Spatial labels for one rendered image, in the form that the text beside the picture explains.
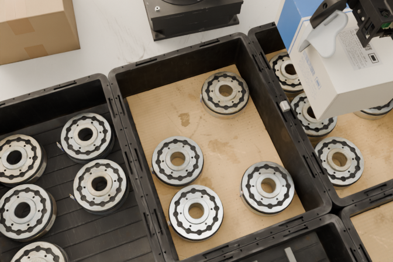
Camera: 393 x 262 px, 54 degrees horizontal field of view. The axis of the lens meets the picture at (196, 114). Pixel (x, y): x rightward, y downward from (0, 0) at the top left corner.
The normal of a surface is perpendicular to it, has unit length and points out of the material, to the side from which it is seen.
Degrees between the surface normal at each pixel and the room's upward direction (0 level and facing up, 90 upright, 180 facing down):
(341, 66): 0
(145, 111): 0
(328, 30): 58
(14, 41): 90
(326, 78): 90
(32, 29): 90
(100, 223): 0
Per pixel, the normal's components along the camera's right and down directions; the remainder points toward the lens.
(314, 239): 0.02, -0.43
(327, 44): -0.81, -0.03
